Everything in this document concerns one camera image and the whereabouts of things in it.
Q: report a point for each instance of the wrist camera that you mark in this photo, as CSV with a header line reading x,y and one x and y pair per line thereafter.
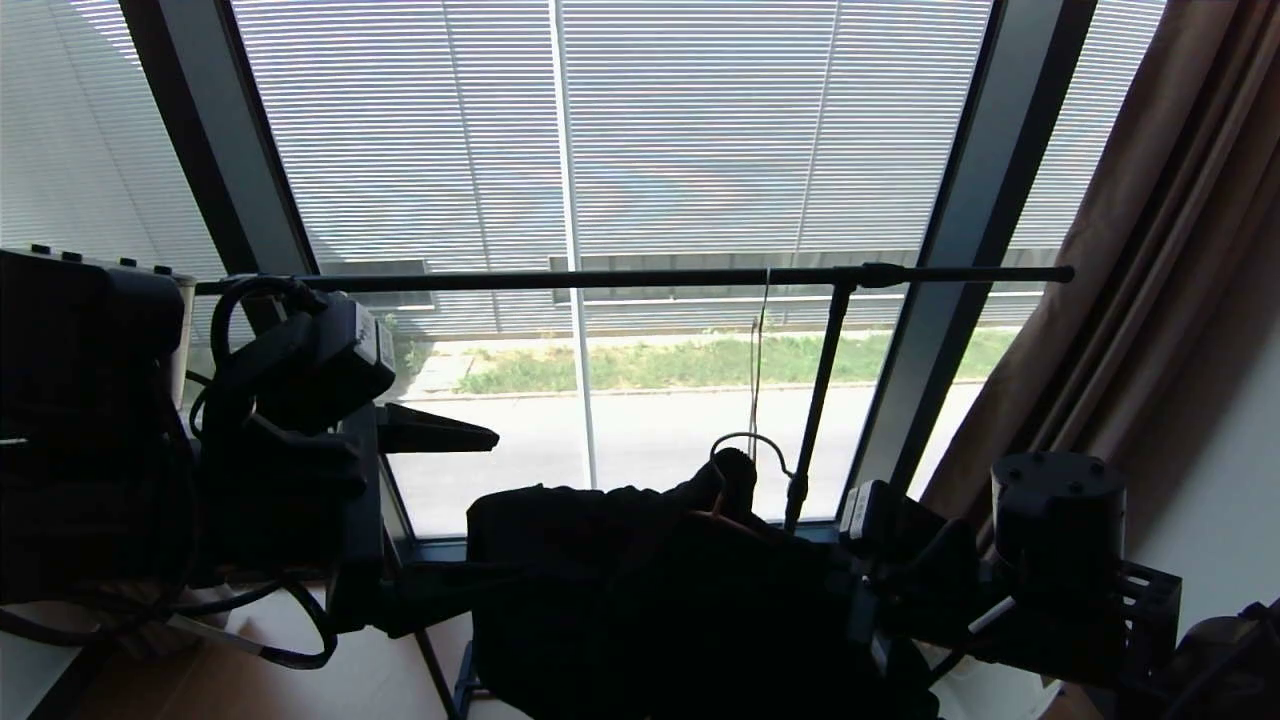
x,y
880,520
320,370

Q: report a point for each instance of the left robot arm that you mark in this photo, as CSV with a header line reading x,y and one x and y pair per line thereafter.
x,y
80,400

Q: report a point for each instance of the black clothes rack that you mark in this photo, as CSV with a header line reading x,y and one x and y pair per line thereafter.
x,y
600,278

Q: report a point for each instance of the pink clothes hanger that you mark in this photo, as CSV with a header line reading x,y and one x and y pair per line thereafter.
x,y
758,390
750,434

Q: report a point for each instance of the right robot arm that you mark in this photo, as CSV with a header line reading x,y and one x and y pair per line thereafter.
x,y
1060,520

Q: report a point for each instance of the brown curtain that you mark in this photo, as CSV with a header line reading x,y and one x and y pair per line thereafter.
x,y
1150,250

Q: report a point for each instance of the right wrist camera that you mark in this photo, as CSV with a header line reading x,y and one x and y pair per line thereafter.
x,y
880,520

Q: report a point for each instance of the white laundry basket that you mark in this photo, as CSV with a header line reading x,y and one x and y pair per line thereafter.
x,y
990,695

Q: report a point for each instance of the window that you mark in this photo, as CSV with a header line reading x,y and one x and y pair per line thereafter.
x,y
700,150

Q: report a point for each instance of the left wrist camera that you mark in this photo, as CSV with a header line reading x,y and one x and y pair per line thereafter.
x,y
320,370

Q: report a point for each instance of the black shorts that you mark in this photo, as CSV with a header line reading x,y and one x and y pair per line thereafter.
x,y
650,620

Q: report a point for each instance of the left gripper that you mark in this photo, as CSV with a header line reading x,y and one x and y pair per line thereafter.
x,y
300,500

